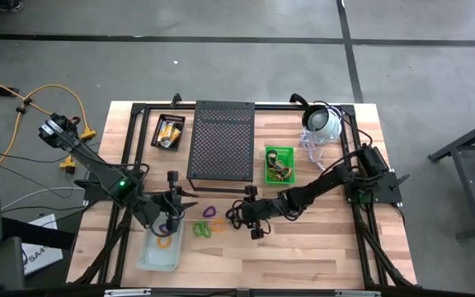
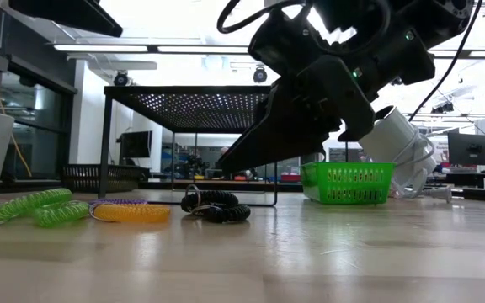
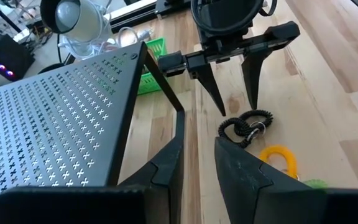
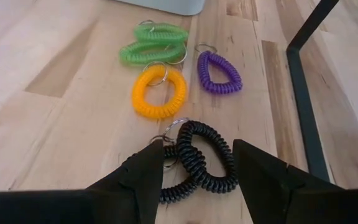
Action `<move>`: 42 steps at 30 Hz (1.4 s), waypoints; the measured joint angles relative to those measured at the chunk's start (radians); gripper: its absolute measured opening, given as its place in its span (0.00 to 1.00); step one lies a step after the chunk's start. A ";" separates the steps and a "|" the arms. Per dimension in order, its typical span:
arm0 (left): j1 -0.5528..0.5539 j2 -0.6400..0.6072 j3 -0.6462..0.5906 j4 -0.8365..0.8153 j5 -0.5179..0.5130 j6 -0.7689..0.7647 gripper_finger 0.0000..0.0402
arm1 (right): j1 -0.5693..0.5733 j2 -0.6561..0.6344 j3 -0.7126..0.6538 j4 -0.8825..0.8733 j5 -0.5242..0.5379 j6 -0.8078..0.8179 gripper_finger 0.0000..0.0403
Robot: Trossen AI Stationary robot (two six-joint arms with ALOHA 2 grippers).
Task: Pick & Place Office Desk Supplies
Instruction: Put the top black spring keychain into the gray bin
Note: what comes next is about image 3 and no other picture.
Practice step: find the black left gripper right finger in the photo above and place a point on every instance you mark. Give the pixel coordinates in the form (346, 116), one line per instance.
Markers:
(241, 177)

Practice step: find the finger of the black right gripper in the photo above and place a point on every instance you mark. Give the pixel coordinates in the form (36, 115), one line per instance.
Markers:
(255, 74)
(211, 81)

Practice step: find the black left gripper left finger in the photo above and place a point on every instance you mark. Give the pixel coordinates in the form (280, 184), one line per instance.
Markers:
(163, 177)

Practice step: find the black coil wristband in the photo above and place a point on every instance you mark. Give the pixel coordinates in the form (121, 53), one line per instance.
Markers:
(264, 113)
(225, 124)

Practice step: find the orange coil wristband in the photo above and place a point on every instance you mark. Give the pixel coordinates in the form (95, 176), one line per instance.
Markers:
(286, 152)

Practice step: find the green coil wristband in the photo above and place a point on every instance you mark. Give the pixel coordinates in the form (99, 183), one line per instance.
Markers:
(315, 183)

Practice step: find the white desk lamp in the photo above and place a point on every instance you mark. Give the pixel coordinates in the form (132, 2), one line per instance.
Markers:
(85, 21)

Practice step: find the green plastic basket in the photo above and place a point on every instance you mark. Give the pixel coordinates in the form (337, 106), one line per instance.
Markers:
(157, 46)

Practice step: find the black perforated metal monitor stand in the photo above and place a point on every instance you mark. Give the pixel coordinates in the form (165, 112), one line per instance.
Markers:
(57, 124)

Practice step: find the black box pink lights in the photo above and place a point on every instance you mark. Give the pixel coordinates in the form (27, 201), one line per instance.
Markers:
(8, 59)

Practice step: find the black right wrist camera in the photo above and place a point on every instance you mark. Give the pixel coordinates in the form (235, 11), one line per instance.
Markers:
(225, 14)

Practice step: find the black metal rig frame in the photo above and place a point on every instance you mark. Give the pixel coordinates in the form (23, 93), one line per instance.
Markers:
(129, 21)

